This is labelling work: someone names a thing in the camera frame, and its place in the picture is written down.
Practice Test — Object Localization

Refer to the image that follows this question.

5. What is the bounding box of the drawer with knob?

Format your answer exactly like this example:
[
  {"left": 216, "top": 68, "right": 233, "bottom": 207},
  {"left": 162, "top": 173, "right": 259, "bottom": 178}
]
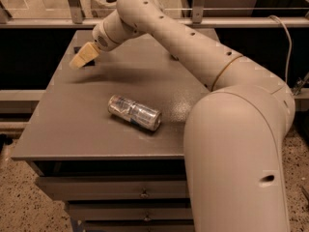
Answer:
[
  {"left": 36, "top": 176, "right": 188, "bottom": 201},
  {"left": 66, "top": 202, "right": 193, "bottom": 221}
]

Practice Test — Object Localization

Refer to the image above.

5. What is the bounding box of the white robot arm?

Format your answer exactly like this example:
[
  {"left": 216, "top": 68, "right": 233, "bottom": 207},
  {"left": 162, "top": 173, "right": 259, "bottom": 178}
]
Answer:
[{"left": 70, "top": 0, "right": 295, "bottom": 232}]

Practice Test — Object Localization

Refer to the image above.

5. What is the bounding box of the white cable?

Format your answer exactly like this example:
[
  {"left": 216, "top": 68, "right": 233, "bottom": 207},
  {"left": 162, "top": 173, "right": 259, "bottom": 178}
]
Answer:
[{"left": 268, "top": 14, "right": 294, "bottom": 85}]

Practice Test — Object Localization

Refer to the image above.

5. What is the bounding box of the grey drawer cabinet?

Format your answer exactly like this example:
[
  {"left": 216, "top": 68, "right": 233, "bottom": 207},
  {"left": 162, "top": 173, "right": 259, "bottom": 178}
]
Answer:
[{"left": 12, "top": 35, "right": 208, "bottom": 232}]

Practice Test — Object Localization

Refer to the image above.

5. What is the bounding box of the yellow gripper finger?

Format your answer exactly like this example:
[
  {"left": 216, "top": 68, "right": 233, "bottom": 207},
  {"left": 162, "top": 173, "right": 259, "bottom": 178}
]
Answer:
[{"left": 70, "top": 42, "right": 100, "bottom": 70}]

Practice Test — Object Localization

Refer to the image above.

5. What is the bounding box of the grey metal railing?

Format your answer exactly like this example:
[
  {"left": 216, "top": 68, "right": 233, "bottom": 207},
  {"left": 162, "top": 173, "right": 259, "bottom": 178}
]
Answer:
[{"left": 1, "top": 0, "right": 309, "bottom": 28}]

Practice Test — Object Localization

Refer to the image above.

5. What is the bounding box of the top drawer with knob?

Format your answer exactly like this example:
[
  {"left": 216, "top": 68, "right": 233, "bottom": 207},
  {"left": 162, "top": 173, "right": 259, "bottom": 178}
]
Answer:
[{"left": 36, "top": 176, "right": 188, "bottom": 201}]

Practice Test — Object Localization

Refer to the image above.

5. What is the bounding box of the crushed silver can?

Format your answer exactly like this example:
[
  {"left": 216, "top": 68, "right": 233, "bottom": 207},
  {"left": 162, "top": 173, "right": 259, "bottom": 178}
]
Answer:
[{"left": 107, "top": 95, "right": 161, "bottom": 131}]

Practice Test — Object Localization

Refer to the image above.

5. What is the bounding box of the dark blue rxbar wrapper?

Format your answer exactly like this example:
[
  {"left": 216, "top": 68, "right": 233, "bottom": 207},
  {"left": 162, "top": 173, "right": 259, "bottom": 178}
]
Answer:
[{"left": 73, "top": 46, "right": 97, "bottom": 68}]

